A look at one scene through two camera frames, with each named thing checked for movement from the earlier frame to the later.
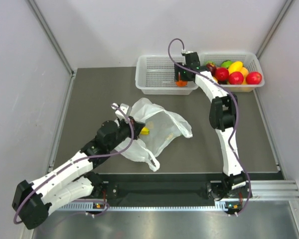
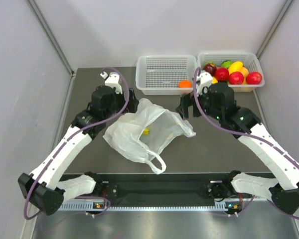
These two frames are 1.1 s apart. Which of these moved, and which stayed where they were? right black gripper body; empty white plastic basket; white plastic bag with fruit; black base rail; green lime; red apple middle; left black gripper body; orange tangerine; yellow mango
Moved: right black gripper body; orange tangerine; left black gripper body
Stayed: white plastic bag with fruit; black base rail; empty white plastic basket; red apple middle; yellow mango; green lime
